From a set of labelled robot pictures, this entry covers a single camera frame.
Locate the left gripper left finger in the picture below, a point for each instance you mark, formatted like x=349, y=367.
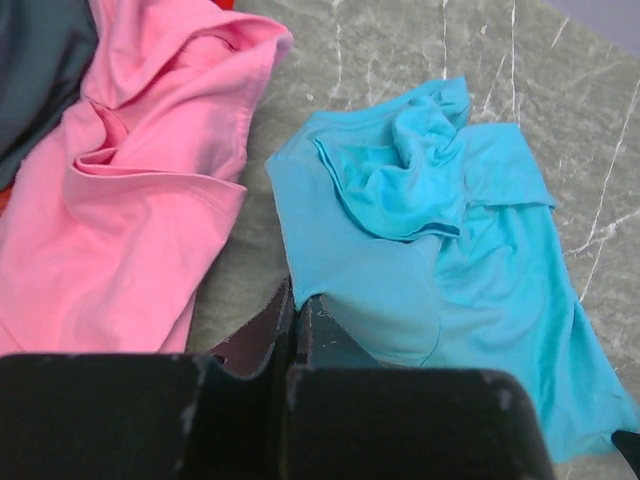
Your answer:
x=211, y=415

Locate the pink t-shirt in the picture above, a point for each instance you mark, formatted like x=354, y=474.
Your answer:
x=116, y=215

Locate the dark grey t-shirt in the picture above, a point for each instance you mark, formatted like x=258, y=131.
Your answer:
x=46, y=47

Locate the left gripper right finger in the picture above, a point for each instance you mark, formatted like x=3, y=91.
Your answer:
x=351, y=417

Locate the red plastic bin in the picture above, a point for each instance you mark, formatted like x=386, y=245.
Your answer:
x=226, y=5

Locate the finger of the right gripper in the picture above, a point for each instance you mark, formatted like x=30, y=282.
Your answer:
x=627, y=442

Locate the cyan blue t-shirt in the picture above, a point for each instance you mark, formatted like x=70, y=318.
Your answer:
x=432, y=242

